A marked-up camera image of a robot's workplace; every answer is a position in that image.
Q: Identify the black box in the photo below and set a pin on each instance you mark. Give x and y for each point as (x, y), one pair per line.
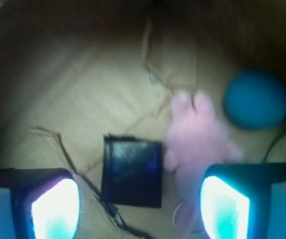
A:
(132, 171)

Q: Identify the brown paper bin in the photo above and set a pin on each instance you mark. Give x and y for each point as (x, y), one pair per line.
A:
(72, 71)

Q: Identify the pink plush bunny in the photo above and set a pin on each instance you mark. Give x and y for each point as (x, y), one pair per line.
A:
(195, 139)

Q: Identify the blue ball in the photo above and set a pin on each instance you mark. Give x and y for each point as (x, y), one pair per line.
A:
(256, 100)

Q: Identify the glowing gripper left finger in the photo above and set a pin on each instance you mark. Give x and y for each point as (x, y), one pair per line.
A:
(38, 204)

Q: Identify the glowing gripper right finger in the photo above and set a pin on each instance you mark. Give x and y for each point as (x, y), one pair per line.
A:
(244, 201)

